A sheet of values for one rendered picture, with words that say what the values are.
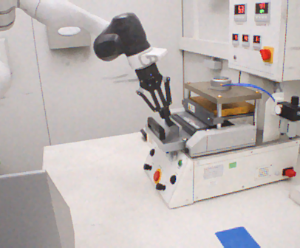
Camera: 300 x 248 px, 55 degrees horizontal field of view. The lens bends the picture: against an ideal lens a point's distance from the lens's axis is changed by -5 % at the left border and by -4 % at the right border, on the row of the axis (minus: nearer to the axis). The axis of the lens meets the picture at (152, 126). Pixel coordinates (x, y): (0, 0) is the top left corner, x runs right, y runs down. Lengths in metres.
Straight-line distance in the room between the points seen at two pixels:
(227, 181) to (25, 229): 0.72
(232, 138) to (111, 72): 1.61
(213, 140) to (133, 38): 0.42
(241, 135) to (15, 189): 0.75
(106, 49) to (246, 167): 0.63
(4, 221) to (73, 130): 1.98
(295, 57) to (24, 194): 0.93
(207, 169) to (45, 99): 1.71
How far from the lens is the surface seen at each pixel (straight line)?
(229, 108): 1.08
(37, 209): 0.60
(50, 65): 2.43
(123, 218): 1.03
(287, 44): 1.09
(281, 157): 1.20
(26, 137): 2.58
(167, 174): 1.10
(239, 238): 0.95
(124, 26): 0.96
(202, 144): 0.99
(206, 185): 1.06
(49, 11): 1.05
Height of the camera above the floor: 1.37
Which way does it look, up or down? 20 degrees down
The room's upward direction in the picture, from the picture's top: 3 degrees counter-clockwise
